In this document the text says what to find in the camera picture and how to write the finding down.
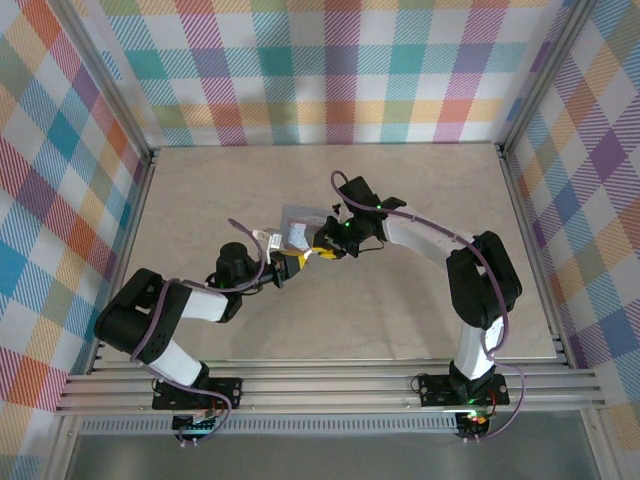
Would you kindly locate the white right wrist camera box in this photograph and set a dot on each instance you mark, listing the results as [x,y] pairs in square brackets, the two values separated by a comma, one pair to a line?
[337,208]

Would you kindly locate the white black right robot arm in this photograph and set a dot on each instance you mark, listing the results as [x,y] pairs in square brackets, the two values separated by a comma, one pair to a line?
[425,235]

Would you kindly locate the grey metal panel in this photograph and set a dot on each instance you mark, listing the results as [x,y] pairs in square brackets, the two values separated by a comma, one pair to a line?
[325,460]

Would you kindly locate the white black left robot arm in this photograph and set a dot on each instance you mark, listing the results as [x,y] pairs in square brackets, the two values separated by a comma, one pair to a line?
[200,305]

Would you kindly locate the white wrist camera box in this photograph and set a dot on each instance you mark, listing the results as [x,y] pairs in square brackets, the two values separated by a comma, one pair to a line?
[337,208]
[274,242]

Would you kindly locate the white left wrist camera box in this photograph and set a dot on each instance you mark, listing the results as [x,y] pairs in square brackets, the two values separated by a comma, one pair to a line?
[274,242]

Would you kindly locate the aluminium frame corner post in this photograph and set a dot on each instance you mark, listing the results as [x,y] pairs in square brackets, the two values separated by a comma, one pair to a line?
[105,85]
[545,80]

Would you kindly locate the aluminium mounting rail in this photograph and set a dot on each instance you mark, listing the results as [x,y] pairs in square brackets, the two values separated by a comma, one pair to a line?
[325,390]

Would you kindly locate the aluminium side rail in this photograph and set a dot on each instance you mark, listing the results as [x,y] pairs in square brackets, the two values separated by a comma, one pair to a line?
[129,240]
[522,200]

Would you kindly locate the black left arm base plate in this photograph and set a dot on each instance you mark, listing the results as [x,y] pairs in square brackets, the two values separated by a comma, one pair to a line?
[227,392]

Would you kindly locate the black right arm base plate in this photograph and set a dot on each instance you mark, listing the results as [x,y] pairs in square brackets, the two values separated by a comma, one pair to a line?
[435,390]

